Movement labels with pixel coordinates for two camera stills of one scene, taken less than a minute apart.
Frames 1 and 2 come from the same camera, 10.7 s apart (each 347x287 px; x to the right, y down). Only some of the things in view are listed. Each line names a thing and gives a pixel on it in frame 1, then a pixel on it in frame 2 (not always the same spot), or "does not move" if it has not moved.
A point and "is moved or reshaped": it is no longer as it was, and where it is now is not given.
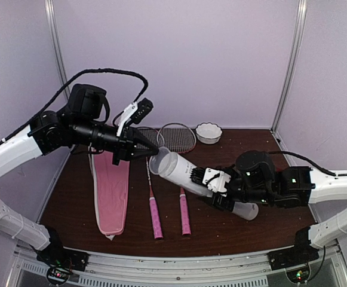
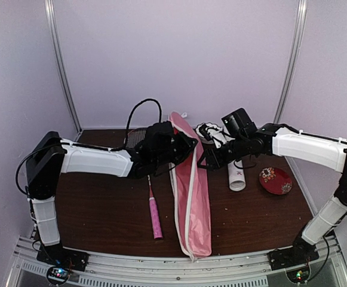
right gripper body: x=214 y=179 to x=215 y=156
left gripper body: x=123 y=124 to x=178 y=153
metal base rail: x=178 y=269 does not move
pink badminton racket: x=156 y=136 does not move
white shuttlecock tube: x=174 y=167 is moved or reshaped
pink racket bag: x=111 y=185 to x=192 y=210
